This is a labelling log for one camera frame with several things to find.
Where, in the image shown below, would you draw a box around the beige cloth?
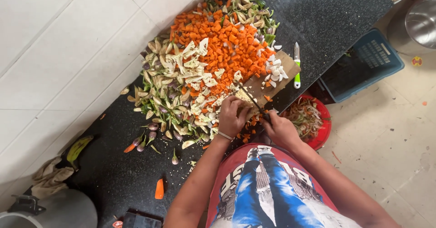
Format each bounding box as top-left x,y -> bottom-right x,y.
31,156 -> 75,200

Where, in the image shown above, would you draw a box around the heap of diced carrots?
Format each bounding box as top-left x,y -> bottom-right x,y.
169,0 -> 277,97

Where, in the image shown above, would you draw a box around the green yellow banana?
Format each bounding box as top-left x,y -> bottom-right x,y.
66,135 -> 94,171

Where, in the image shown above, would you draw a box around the orange carrot chunk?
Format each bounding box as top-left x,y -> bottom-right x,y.
155,178 -> 165,200

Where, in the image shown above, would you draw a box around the vegetable peel scraps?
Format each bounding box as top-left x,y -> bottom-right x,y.
284,98 -> 325,142

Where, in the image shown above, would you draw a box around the pile of white onion pieces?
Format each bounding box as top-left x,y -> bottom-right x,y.
262,44 -> 289,89

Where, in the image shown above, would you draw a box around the black handled kitchen knife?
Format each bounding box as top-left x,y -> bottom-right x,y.
234,81 -> 272,123

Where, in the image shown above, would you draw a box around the scattered carrot bits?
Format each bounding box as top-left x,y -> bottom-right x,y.
236,114 -> 270,144

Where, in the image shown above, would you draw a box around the green and white peeler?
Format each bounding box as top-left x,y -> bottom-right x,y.
293,42 -> 302,89

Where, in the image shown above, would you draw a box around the cauliflower floret piece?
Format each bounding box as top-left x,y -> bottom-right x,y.
235,89 -> 255,108

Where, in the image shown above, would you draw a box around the heap of chopped cauliflower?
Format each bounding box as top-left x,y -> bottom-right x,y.
163,37 -> 244,120

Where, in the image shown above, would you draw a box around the person's right hand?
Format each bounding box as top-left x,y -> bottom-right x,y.
260,110 -> 302,149

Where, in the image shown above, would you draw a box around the steel pressure cooker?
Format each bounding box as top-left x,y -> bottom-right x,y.
0,188 -> 98,228

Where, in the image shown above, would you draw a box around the person's red printed shirt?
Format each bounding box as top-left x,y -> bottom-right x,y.
206,143 -> 362,228

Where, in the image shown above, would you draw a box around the red plastic bucket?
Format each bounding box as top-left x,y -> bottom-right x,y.
279,95 -> 332,151

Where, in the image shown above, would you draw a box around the large steel pot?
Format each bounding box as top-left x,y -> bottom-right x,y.
386,0 -> 436,57

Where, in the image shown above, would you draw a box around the person's left hand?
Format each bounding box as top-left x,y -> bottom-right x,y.
218,95 -> 253,140

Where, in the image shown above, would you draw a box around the blue plastic crate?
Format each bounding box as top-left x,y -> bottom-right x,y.
318,28 -> 405,104

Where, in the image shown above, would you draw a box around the wooden cutting board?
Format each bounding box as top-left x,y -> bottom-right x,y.
238,50 -> 302,120

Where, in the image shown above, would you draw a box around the heap of sliced eggplants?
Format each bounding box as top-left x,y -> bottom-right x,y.
119,0 -> 281,151

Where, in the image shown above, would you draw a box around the black phone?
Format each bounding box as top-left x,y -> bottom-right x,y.
122,211 -> 163,228

